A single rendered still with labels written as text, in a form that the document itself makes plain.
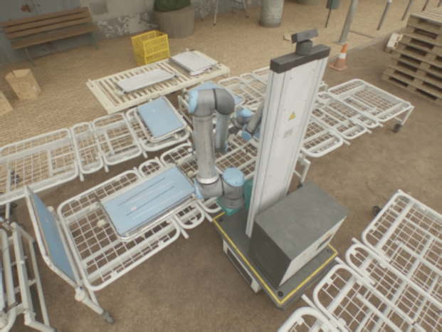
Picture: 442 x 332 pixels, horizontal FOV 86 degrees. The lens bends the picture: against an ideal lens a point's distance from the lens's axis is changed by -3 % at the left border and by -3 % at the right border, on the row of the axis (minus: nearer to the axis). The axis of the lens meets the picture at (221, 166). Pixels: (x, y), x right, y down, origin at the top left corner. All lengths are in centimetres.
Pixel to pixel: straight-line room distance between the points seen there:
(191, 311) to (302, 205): 123
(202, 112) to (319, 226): 101
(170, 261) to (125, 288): 43
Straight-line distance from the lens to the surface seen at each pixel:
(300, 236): 162
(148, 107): 321
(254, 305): 229
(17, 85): 552
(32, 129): 465
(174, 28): 709
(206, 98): 131
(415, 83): 576
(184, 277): 236
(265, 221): 162
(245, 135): 195
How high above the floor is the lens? 220
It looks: 46 degrees down
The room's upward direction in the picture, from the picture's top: straight up
